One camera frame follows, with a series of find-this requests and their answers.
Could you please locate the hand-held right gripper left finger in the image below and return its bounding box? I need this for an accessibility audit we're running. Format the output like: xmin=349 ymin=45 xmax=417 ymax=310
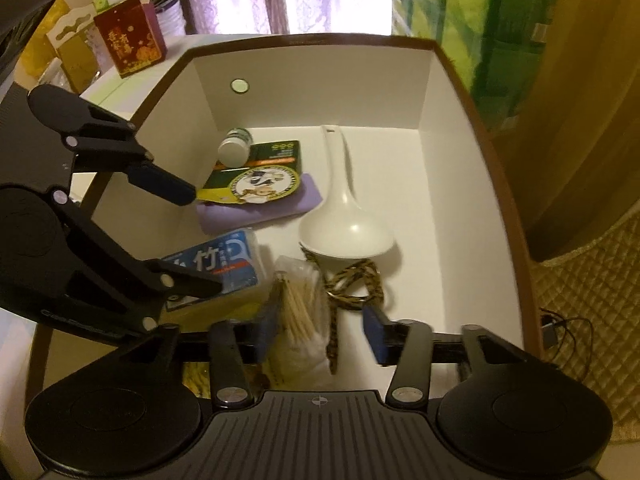
xmin=115 ymin=305 xmax=281 ymax=409

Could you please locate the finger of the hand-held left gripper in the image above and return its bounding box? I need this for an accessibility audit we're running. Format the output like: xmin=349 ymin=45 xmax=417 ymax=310
xmin=27 ymin=84 xmax=197 ymax=207
xmin=50 ymin=186 xmax=224 ymax=333

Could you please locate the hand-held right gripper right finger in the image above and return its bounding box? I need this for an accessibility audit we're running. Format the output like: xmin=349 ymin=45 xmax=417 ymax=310
xmin=362 ymin=305 xmax=541 ymax=409

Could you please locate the bag of cotton swabs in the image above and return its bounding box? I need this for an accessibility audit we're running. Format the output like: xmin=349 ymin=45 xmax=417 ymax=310
xmin=260 ymin=255 xmax=334 ymax=392

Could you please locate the clear box with blue label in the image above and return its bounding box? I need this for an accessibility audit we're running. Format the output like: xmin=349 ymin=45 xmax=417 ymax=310
xmin=160 ymin=227 xmax=269 ymax=312

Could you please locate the leopard print cord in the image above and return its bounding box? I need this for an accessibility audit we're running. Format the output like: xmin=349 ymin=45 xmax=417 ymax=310
xmin=300 ymin=247 xmax=386 ymax=377

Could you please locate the white cap green bottle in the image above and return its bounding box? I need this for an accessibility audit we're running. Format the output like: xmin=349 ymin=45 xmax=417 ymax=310
xmin=217 ymin=127 xmax=254 ymax=169

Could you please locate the purple pad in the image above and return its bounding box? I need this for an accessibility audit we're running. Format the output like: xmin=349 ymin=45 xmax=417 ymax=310
xmin=196 ymin=172 xmax=321 ymax=235

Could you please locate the round badge card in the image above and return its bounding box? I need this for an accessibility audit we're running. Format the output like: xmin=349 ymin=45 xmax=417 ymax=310
xmin=197 ymin=166 xmax=304 ymax=207

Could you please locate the white plastic spoon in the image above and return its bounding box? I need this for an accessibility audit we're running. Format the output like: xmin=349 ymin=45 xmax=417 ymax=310
xmin=298 ymin=124 xmax=399 ymax=262

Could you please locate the dark green box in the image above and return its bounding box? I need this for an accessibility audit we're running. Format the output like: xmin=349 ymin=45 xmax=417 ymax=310
xmin=212 ymin=140 xmax=304 ymax=197

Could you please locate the brown cardboard box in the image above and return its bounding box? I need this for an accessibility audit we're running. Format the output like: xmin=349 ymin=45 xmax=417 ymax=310
xmin=30 ymin=34 xmax=547 ymax=397

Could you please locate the red gift box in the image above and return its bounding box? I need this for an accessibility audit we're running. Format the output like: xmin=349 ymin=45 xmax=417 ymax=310
xmin=94 ymin=0 xmax=169 ymax=80

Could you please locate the gold and white gift bag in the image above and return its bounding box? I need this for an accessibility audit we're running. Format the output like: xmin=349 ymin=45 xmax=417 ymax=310
xmin=46 ymin=4 xmax=101 ymax=97

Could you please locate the yellow plastic bag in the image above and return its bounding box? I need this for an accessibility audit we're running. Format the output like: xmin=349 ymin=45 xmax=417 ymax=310
xmin=20 ymin=0 xmax=71 ymax=82

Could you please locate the gold quilted cushion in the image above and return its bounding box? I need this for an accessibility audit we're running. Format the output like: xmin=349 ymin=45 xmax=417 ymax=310
xmin=530 ymin=212 xmax=640 ymax=442

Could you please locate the green tissue pack bundle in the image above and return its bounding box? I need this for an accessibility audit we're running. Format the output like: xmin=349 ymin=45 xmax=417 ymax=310
xmin=392 ymin=0 xmax=557 ymax=127

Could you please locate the black plug with cable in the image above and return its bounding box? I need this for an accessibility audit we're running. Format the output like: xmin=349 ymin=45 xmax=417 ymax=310
xmin=539 ymin=309 xmax=597 ymax=387

